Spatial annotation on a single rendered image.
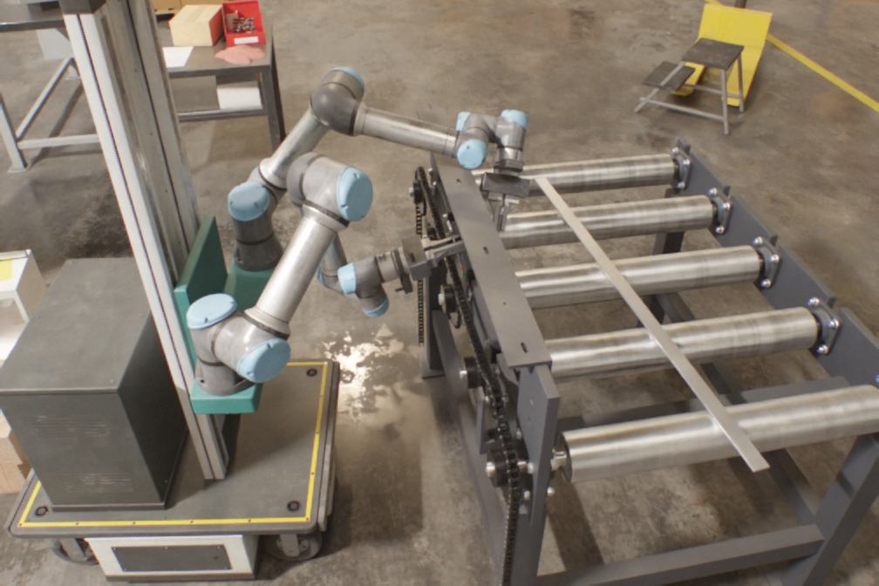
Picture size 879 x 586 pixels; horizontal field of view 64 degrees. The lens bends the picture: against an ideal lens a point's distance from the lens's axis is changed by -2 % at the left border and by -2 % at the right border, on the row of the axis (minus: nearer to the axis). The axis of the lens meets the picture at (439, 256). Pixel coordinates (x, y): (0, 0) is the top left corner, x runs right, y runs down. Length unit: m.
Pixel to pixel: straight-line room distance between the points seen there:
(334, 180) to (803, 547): 1.66
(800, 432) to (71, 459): 1.87
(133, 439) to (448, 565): 1.06
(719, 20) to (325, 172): 5.27
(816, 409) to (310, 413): 1.52
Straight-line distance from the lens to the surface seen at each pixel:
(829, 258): 4.15
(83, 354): 2.12
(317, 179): 1.67
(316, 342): 3.21
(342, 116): 1.91
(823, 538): 2.41
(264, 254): 2.20
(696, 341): 1.96
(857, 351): 2.14
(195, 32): 4.33
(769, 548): 2.32
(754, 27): 6.60
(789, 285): 2.33
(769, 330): 2.06
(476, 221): 1.80
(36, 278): 3.29
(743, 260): 2.29
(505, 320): 1.51
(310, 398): 2.54
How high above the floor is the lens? 2.16
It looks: 36 degrees down
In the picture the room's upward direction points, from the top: straight up
